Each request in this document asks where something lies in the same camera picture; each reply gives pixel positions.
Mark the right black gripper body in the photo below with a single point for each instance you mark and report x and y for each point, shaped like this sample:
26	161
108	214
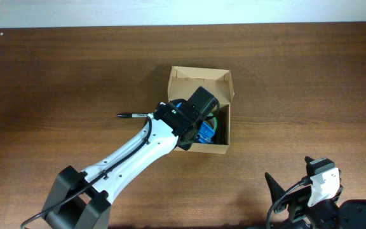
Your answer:
293	197

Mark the blue whiteboard duster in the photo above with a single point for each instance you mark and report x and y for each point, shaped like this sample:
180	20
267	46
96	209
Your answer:
206	132

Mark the green tape roll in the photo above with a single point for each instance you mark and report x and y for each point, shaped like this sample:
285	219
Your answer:
212	121

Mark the black sharpie marker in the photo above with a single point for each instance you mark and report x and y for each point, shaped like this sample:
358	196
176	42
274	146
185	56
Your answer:
133	115

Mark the orange black stapler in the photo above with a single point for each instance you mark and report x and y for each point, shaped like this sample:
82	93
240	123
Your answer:
220	133

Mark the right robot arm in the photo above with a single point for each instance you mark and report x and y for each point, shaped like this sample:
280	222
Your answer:
352	215

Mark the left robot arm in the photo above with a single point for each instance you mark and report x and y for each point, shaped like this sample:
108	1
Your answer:
84	199

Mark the cardboard box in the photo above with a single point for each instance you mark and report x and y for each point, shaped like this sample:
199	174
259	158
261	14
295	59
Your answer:
183	83

